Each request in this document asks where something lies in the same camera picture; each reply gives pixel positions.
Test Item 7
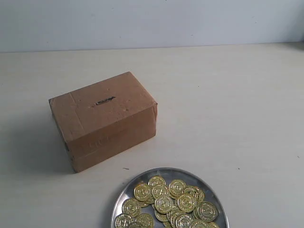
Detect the gold coin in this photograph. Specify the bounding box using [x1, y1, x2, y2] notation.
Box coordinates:
[169, 179, 186, 197]
[135, 213, 154, 228]
[155, 195, 174, 214]
[195, 201, 218, 222]
[177, 193, 196, 213]
[122, 198, 142, 218]
[182, 186, 205, 202]
[175, 213, 193, 228]
[148, 175, 166, 187]
[190, 219, 209, 228]
[133, 182, 152, 202]
[114, 213, 134, 228]
[152, 184, 170, 199]

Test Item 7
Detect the brown cardboard slot box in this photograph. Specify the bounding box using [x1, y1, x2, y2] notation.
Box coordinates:
[49, 72, 157, 172]

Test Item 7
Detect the round silver metal plate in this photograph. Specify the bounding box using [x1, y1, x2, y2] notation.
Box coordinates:
[110, 167, 229, 228]

